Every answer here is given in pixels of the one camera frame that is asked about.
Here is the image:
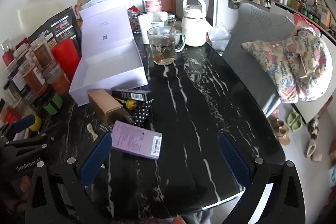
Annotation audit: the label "blue white carton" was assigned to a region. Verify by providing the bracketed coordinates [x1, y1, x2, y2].
[151, 11, 169, 28]

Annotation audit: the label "black polka dot hair clip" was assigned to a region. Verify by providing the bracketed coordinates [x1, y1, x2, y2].
[131, 102, 153, 128]

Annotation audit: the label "yellow green lollipop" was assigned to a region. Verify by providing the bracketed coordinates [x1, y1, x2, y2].
[115, 97, 138, 110]

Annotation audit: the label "row of small bottles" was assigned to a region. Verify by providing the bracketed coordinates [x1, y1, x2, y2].
[271, 0, 332, 28]

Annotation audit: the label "lavender gift box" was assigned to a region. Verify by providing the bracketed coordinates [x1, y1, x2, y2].
[69, 5, 150, 106]

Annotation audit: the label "floral patterned cushion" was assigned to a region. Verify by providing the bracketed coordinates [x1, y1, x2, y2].
[241, 26, 334, 104]

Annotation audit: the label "orange sauce jar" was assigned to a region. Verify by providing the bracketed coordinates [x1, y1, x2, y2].
[22, 67, 49, 97]
[43, 61, 71, 96]

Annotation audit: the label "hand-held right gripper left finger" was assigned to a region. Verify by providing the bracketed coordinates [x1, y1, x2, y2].
[25, 132, 113, 224]

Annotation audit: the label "cream hair claw clip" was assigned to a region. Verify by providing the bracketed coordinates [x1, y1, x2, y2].
[87, 124, 100, 141]

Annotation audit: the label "brown slipper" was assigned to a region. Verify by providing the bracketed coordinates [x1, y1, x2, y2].
[275, 126, 291, 146]
[269, 116, 285, 133]

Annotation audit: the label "white frosted tube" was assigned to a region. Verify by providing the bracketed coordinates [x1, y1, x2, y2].
[138, 14, 158, 44]

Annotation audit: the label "red canister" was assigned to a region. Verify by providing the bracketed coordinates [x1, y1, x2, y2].
[51, 38, 81, 82]

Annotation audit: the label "black snack bag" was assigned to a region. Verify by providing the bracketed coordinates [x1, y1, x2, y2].
[28, 6, 82, 49]

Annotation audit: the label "person's left hand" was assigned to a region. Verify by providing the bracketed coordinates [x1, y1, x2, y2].
[0, 175, 32, 216]

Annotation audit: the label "tall clear jar brown granules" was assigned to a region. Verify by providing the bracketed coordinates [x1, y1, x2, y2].
[29, 39, 57, 70]

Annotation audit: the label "black lip gloss box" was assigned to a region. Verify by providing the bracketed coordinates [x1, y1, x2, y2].
[112, 89, 154, 104]

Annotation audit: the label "small gold box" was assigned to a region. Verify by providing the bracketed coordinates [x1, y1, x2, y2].
[88, 89, 132, 125]

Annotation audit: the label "green labelled black jar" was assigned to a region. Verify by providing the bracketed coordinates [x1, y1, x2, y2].
[43, 92, 64, 116]

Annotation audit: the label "green slipper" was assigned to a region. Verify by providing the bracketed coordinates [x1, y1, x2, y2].
[286, 110, 300, 126]
[291, 115, 306, 132]

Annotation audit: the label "glass mug with tea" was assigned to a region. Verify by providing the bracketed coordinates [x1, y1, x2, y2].
[146, 26, 186, 66]

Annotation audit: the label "purple box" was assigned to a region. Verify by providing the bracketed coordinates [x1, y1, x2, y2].
[110, 120, 163, 160]

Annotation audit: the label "beige plush slipper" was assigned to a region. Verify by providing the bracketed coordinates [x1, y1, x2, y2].
[306, 138, 323, 162]

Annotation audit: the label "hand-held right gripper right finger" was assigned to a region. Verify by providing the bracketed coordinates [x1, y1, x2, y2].
[219, 133, 306, 224]

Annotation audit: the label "white kettle bottle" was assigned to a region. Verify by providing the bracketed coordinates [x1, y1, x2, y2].
[181, 0, 211, 47]

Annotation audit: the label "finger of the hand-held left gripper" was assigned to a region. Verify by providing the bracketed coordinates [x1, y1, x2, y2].
[0, 114, 37, 139]
[5, 124, 70, 159]

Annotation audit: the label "clear plastic bag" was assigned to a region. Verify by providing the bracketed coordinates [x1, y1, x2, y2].
[207, 23, 232, 51]

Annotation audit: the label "thin stirring stick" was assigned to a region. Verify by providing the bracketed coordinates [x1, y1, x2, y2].
[168, 18, 177, 36]

